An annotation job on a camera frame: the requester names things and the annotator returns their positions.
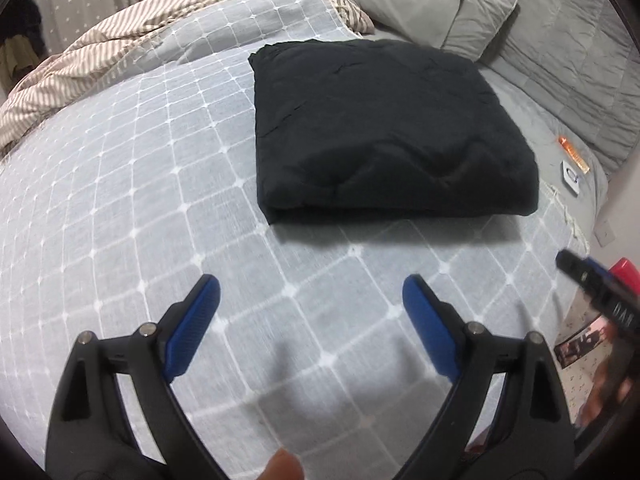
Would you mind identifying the small white packet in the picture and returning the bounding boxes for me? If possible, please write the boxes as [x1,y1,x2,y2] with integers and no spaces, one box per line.
[561,161,583,195]

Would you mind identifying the orange tube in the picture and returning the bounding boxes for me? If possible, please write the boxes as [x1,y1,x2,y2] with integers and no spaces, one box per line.
[557,135,592,173]

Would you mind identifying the hanging dark clothes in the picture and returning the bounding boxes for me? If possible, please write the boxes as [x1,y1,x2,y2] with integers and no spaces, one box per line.
[0,0,47,93]

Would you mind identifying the red object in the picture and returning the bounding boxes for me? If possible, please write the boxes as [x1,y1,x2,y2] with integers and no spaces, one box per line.
[609,256,640,303]

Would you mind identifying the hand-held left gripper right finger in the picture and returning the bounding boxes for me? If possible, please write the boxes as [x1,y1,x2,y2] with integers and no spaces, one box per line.
[397,274,577,480]

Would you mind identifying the grey pillow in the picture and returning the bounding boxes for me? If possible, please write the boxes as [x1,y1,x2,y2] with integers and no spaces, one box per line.
[332,0,520,63]

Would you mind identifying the person's right hand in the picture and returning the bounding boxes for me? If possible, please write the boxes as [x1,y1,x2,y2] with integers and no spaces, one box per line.
[582,330,638,423]

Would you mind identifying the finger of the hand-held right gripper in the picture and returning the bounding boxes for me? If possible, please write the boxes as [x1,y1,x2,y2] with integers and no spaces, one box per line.
[556,249,603,297]
[586,257,620,288]

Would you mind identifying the black puffer jacket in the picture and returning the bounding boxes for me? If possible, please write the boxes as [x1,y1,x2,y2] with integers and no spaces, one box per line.
[248,37,541,226]

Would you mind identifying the grey quilted blanket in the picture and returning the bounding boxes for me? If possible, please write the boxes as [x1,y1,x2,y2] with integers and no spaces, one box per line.
[370,0,640,223]

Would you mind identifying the grey checked bedspread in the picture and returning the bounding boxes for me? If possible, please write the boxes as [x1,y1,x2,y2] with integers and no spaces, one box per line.
[0,0,588,468]

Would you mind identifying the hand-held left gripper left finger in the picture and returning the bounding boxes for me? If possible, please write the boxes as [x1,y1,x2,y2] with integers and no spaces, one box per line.
[45,274,232,480]

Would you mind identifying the person's left hand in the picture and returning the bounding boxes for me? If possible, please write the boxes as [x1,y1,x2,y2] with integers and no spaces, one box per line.
[260,449,306,480]

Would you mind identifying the printed picture card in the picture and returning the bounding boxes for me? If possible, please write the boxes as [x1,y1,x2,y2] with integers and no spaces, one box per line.
[556,292,613,368]

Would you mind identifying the striped duvet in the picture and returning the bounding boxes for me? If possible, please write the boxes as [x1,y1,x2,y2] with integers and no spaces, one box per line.
[0,0,376,153]

